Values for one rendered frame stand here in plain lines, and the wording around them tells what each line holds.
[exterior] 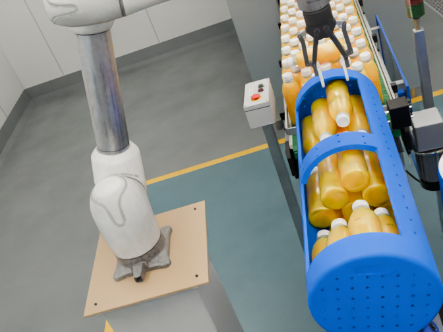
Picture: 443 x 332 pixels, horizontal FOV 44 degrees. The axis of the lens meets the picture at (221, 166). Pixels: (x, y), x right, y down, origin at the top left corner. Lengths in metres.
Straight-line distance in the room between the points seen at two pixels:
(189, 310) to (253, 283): 1.28
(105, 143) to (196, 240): 0.40
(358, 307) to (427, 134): 1.08
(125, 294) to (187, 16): 4.78
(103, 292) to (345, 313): 0.74
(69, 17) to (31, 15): 4.98
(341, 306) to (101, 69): 0.90
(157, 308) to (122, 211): 0.32
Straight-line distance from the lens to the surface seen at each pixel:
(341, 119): 1.69
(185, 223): 1.78
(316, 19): 1.52
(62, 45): 6.42
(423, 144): 2.23
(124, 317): 1.73
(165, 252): 1.68
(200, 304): 1.68
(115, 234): 1.60
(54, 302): 3.51
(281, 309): 2.78
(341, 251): 1.18
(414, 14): 2.28
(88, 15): 1.39
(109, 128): 1.67
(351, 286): 1.22
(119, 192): 1.57
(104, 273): 1.76
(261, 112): 2.11
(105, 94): 1.63
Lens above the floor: 2.04
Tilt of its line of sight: 32 degrees down
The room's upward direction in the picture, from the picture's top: 22 degrees counter-clockwise
